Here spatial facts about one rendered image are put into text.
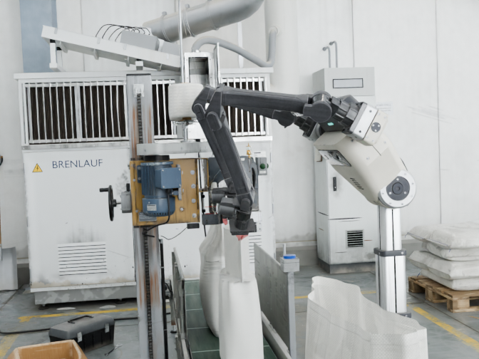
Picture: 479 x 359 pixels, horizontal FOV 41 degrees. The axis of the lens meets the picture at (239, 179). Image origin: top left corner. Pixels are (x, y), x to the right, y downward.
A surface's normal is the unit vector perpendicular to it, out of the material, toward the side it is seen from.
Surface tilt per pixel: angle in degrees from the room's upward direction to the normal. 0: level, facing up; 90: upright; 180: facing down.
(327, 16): 90
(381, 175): 115
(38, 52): 90
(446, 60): 90
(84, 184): 90
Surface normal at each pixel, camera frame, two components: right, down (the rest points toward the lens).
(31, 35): 0.14, 0.04
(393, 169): 0.48, 0.45
